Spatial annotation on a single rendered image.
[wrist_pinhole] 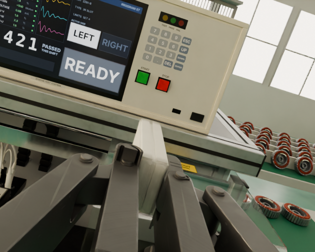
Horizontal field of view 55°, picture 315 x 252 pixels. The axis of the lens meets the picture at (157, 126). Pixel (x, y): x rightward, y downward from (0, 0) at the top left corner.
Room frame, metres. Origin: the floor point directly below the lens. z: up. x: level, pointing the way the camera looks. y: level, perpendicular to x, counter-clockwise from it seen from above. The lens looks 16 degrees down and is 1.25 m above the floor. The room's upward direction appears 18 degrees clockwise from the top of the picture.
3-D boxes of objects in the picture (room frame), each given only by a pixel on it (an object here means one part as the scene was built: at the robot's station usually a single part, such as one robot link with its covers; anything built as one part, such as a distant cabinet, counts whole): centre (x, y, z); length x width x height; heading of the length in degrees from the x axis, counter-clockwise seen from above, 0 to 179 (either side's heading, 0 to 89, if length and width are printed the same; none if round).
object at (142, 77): (0.53, 0.05, 1.18); 0.02 x 0.01 x 0.02; 98
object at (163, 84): (0.53, 0.01, 1.18); 0.02 x 0.01 x 0.02; 98
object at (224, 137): (0.71, 0.16, 1.09); 0.68 x 0.44 x 0.05; 98
